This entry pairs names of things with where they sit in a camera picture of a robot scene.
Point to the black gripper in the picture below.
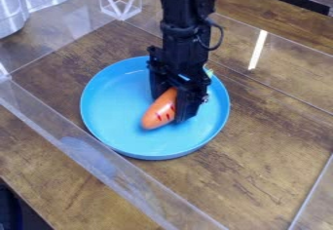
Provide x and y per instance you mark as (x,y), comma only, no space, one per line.
(175,65)

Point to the orange toy carrot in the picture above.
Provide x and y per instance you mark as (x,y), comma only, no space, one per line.
(161,112)

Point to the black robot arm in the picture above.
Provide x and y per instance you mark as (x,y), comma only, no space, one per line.
(186,11)

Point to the blue round tray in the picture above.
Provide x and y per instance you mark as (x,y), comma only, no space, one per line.
(114,101)

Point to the clear acrylic corner bracket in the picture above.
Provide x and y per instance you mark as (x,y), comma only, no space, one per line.
(120,5)

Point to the clear acrylic back wall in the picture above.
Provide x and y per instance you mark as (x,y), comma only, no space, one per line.
(293,69)

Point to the clear acrylic wall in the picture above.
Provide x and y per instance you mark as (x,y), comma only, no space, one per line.
(293,69)
(143,192)

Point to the clear acrylic front wall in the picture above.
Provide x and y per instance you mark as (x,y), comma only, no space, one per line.
(143,192)

